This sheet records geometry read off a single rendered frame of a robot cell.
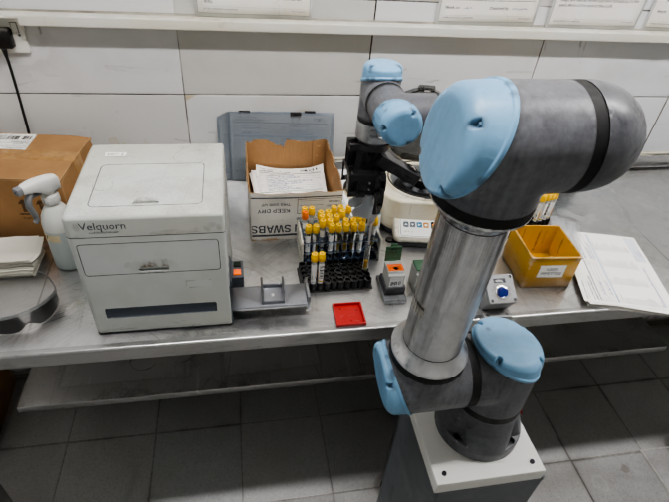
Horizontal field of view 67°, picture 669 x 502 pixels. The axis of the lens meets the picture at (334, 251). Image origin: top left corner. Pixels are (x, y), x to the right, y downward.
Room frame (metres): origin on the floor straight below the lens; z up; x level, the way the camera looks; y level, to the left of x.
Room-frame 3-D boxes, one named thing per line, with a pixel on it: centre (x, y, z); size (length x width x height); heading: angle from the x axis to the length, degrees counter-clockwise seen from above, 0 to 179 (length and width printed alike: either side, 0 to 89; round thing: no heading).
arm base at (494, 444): (0.53, -0.29, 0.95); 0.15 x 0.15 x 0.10
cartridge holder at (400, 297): (0.90, -0.15, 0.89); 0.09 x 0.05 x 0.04; 13
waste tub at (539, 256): (1.03, -0.53, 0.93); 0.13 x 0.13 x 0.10; 9
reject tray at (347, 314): (0.80, -0.05, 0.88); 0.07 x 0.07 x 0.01; 13
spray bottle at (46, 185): (0.88, 0.64, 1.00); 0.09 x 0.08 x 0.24; 13
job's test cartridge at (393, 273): (0.90, -0.15, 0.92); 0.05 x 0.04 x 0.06; 13
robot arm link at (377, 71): (0.93, -0.06, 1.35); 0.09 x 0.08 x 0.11; 13
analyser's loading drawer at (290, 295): (0.80, 0.15, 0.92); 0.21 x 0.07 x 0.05; 103
